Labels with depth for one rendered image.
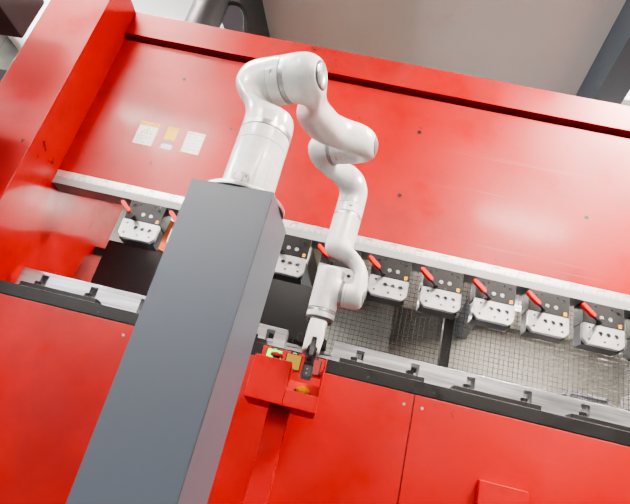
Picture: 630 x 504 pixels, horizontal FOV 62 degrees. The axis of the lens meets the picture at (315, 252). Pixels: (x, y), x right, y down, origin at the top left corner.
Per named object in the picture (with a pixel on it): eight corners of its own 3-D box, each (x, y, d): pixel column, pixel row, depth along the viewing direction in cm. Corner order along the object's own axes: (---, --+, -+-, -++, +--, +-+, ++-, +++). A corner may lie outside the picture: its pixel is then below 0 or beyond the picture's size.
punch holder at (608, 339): (582, 342, 190) (584, 299, 196) (571, 347, 198) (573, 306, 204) (624, 351, 189) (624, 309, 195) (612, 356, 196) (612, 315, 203)
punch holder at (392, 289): (366, 292, 196) (374, 253, 203) (364, 299, 204) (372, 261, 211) (405, 301, 195) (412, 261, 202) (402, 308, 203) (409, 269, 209)
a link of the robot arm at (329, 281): (339, 317, 157) (310, 311, 159) (349, 276, 161) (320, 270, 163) (336, 310, 149) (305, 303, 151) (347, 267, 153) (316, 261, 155)
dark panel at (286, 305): (72, 322, 246) (108, 239, 264) (74, 323, 248) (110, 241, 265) (305, 379, 237) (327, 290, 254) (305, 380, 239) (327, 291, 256)
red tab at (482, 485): (477, 504, 157) (479, 479, 160) (475, 504, 159) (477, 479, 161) (527, 517, 156) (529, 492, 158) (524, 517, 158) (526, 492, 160)
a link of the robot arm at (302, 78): (250, 91, 125) (310, 84, 118) (258, 47, 128) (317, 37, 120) (333, 172, 169) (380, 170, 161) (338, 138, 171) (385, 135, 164)
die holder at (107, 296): (11, 289, 197) (23, 266, 201) (20, 294, 202) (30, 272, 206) (137, 319, 193) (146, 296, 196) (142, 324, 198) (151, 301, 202)
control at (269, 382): (243, 395, 142) (261, 332, 149) (247, 403, 156) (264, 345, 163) (315, 413, 141) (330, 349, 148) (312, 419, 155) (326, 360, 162)
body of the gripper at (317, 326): (307, 317, 158) (298, 354, 155) (307, 310, 149) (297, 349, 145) (331, 323, 158) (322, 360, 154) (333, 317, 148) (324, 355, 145)
